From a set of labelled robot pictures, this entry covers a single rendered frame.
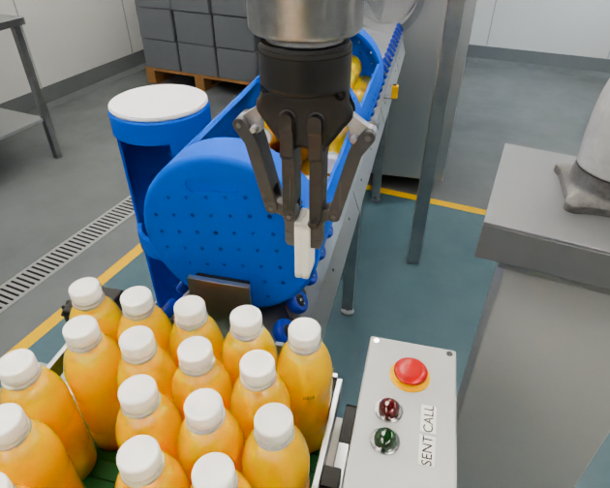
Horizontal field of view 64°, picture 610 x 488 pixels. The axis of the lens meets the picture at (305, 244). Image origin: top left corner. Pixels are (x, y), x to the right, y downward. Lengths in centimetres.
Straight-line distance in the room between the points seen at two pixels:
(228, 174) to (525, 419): 89
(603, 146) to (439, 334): 136
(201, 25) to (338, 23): 425
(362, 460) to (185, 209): 44
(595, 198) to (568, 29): 490
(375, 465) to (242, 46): 413
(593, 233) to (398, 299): 146
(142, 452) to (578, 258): 70
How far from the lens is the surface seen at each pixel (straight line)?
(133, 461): 51
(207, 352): 57
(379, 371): 56
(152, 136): 140
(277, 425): 50
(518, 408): 125
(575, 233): 91
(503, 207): 93
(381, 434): 50
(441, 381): 57
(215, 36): 456
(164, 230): 80
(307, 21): 37
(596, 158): 98
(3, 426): 58
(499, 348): 112
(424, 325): 219
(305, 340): 57
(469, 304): 235
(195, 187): 73
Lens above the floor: 153
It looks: 36 degrees down
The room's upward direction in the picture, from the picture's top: straight up
